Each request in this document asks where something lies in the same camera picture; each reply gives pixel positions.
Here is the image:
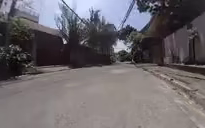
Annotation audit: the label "pale concrete wall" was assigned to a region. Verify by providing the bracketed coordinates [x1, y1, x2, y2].
[162, 7, 205, 67]

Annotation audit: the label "grey asphalt road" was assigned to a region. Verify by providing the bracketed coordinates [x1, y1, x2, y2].
[0, 61, 205, 128]

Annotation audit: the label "large overhanging tree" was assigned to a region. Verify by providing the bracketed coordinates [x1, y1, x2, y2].
[135, 0, 205, 39]

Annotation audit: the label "dark brown wall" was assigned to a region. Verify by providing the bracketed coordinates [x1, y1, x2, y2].
[0, 22, 113, 68]

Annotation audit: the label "grey concrete sidewalk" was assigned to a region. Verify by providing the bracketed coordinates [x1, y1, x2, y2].
[136, 63, 205, 116]

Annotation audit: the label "group of trees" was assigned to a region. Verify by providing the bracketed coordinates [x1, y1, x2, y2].
[54, 3, 119, 56]

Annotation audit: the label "concrete kerb strip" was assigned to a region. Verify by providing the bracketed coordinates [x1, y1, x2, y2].
[0, 63, 103, 88]

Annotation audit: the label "flowering green bush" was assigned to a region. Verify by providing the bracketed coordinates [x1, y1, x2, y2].
[0, 43, 35, 76]

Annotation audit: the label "building with grey roof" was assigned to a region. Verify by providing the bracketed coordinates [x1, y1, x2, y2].
[0, 0, 63, 38]

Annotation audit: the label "overhead wires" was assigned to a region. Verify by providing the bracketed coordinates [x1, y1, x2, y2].
[59, 0, 138, 32]

